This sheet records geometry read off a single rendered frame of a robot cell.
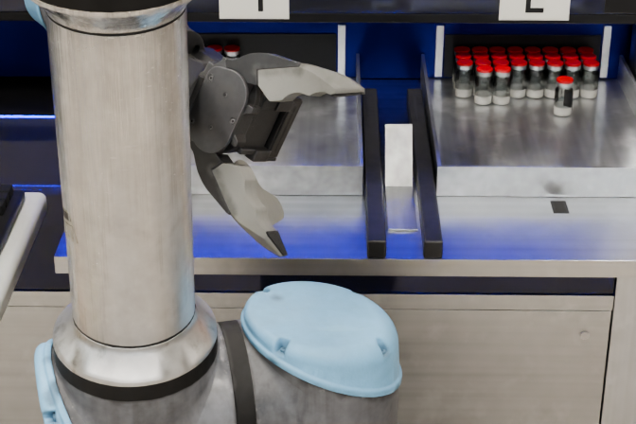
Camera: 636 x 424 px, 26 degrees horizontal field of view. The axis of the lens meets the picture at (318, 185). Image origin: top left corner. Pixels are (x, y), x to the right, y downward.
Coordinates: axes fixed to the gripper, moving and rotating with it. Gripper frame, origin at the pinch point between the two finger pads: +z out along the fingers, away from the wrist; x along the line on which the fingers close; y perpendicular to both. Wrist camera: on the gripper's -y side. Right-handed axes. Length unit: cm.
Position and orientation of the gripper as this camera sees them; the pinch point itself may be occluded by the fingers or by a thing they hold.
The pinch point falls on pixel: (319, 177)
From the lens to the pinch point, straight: 108.1
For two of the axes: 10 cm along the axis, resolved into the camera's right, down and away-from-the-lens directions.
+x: -4.1, 8.6, 2.9
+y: 5.5, -0.2, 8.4
